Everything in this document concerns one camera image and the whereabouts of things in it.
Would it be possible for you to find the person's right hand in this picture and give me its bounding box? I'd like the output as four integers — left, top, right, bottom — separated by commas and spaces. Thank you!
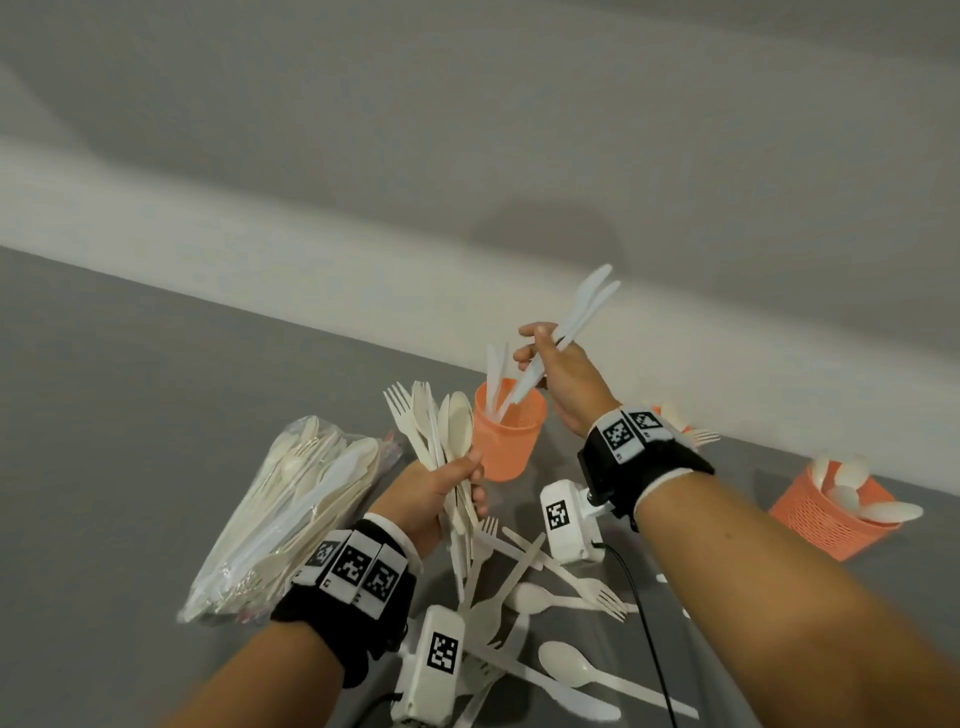
513, 322, 621, 441

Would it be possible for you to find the person's left hand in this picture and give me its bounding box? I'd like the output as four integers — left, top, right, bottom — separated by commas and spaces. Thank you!
367, 447, 489, 560

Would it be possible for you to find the bundle of white cutlery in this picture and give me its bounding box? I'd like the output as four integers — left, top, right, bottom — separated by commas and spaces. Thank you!
383, 380, 500, 609

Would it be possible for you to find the white plastic knife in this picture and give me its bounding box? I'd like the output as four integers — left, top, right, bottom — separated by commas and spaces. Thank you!
517, 263, 614, 399
497, 280, 622, 423

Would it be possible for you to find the clear plastic bag of cutlery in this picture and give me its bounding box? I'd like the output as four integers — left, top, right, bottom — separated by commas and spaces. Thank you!
177, 416, 403, 626

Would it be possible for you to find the bunch of white forks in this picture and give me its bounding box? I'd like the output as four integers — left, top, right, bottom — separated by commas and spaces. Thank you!
659, 404, 721, 448

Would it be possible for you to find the pile of mixed white cutlery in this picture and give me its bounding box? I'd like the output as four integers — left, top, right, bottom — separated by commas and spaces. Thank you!
449, 517, 703, 728

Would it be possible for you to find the bunch of white spoons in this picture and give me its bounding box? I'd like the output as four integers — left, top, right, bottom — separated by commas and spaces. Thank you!
808, 452, 925, 526

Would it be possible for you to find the person's right forearm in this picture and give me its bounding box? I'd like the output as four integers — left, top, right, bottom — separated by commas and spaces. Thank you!
633, 470, 960, 728

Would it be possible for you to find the black wristband with marker tags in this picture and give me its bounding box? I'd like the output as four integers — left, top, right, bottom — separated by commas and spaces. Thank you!
577, 407, 716, 533
271, 517, 421, 688

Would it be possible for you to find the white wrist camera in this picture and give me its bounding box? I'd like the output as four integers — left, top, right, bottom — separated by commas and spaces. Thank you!
539, 479, 613, 566
389, 605, 467, 727

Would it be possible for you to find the black camera cable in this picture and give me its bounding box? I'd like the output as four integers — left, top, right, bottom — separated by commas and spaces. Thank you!
599, 541, 681, 728

